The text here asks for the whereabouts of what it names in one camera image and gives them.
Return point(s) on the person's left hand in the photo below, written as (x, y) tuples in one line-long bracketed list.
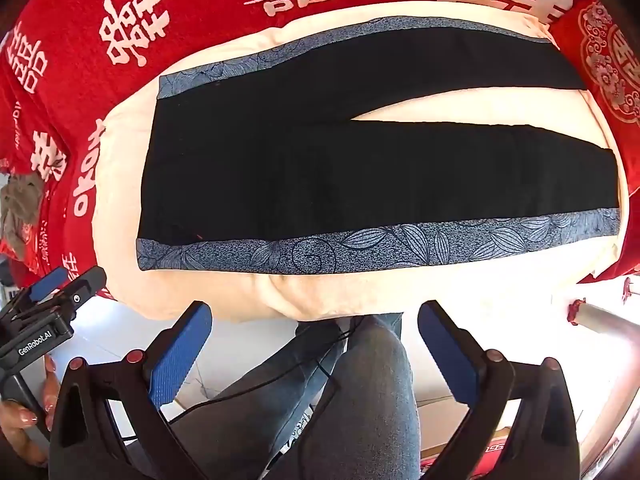
[(15, 432)]

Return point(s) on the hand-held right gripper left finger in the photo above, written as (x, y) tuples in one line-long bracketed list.
[(179, 357)]

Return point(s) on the cardboard box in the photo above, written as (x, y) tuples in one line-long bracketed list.
[(450, 422)]

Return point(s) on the metal tube with red cap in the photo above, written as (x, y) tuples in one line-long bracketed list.
[(602, 317)]

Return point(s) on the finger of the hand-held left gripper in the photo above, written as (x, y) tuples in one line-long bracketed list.
[(46, 282), (87, 282)]

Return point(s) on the grey crumpled cloth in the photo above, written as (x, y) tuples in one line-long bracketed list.
[(20, 210)]

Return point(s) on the cream blanket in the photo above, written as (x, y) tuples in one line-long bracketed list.
[(200, 290)]

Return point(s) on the black pants with floral bands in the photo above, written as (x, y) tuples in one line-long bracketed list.
[(310, 170)]

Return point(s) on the person's leg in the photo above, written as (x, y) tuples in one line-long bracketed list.
[(375, 400), (240, 405)]

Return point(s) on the person's left leg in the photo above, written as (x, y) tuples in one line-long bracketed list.
[(240, 405)]

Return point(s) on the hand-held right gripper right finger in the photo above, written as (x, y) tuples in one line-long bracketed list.
[(446, 357)]

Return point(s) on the person's right leg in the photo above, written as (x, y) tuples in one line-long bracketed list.
[(375, 400)]

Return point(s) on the red printed blanket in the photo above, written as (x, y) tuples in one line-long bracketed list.
[(200, 15)]

